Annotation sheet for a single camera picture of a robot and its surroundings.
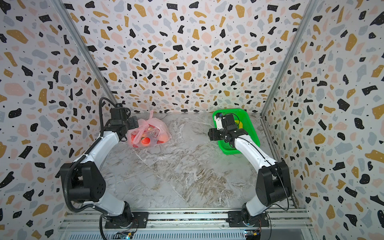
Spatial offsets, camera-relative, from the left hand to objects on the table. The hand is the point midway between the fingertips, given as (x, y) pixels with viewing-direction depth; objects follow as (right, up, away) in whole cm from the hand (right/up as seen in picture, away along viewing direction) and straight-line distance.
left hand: (125, 118), depth 87 cm
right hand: (+50, -7, 0) cm, 50 cm away
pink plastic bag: (+7, -9, +14) cm, 18 cm away
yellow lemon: (+61, -3, -17) cm, 64 cm away
